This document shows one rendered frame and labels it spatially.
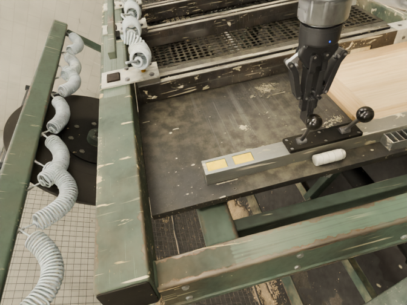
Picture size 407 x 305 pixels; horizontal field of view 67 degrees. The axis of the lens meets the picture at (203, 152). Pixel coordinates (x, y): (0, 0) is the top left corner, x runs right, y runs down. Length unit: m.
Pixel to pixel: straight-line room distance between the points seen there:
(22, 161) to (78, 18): 5.17
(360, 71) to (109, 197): 0.91
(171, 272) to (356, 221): 0.38
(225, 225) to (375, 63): 0.80
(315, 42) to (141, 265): 0.51
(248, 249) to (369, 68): 0.82
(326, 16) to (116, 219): 0.54
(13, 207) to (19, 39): 5.63
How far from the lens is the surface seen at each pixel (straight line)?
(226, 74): 1.10
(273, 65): 1.15
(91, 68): 6.73
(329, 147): 0.85
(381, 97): 1.09
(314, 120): 0.72
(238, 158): 0.78
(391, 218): 0.72
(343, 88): 1.10
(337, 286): 2.66
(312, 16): 0.60
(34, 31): 6.58
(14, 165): 1.34
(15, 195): 1.25
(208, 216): 0.77
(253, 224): 0.77
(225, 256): 0.62
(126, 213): 0.65
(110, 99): 0.99
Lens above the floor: 2.05
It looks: 26 degrees down
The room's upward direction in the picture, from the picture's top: 79 degrees counter-clockwise
